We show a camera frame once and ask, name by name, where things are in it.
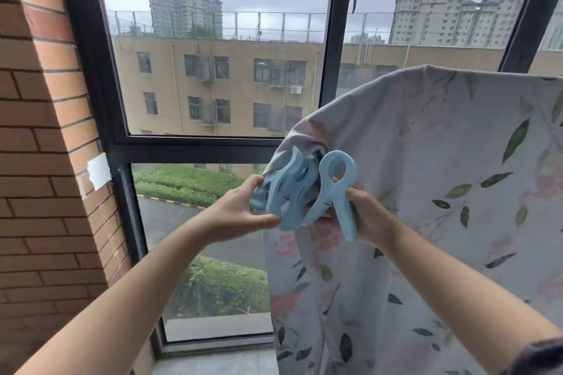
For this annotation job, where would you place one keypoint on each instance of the person's right hand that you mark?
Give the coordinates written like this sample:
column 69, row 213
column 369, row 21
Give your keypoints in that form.
column 374, row 221

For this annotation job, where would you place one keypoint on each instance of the person's left hand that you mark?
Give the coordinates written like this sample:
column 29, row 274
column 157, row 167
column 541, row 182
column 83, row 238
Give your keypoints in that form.
column 233, row 216

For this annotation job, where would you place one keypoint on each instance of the floral light blue bedsheet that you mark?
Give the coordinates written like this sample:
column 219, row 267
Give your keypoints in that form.
column 440, row 146

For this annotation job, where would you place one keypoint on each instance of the person's right forearm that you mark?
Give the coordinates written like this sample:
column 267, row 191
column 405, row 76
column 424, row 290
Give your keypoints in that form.
column 462, row 295

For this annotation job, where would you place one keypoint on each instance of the person's left forearm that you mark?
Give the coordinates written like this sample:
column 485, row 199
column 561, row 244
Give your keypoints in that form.
column 110, row 313

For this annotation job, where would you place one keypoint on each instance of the person's dark right sleeve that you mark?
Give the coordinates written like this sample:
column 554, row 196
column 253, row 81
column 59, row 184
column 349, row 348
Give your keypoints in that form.
column 541, row 361

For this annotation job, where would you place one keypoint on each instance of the long beige building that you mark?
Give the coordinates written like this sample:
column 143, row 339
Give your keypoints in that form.
column 237, row 49

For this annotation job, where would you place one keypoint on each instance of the grey tall apartment block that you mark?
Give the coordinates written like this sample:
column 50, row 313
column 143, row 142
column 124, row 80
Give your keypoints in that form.
column 184, row 10

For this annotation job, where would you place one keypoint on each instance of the white tall apartment buildings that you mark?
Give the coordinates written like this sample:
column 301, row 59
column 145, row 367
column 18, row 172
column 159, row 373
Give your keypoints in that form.
column 440, row 18

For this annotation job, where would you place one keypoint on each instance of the white paper sheet on wall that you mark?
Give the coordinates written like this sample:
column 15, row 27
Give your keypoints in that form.
column 99, row 172

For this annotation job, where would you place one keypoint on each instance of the black metal window frame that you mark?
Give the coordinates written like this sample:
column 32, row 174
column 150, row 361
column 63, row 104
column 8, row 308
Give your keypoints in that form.
column 101, row 80

